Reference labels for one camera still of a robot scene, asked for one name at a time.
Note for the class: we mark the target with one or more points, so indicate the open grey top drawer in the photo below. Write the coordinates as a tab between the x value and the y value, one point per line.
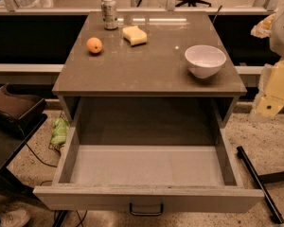
183	178

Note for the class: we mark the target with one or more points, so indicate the white shoe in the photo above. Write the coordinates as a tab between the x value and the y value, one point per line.
16	218

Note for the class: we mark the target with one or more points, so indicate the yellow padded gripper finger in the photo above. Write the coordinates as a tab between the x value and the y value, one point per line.
263	28
269	100

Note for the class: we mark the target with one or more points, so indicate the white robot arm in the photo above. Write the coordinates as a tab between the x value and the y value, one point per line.
276	39

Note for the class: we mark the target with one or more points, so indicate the yellow sponge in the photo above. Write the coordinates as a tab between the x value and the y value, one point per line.
134	35

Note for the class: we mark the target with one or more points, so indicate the black bar on floor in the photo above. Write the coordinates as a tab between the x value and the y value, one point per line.
276	216

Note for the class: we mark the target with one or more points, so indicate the orange fruit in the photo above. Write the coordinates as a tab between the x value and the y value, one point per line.
94	45

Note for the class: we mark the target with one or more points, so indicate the white bowl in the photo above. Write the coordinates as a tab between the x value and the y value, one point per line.
204	61

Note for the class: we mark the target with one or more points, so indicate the black drawer handle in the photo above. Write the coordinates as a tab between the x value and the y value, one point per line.
146	210

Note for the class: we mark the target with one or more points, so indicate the green chip bag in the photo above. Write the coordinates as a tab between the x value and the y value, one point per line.
59	131

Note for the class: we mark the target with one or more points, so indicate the black chair seat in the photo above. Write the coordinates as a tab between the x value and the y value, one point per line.
20	116

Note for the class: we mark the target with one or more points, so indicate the grey cabinet with countertop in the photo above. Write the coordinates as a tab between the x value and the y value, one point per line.
144	94

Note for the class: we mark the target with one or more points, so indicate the silver soda can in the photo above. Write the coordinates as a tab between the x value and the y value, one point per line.
109	14

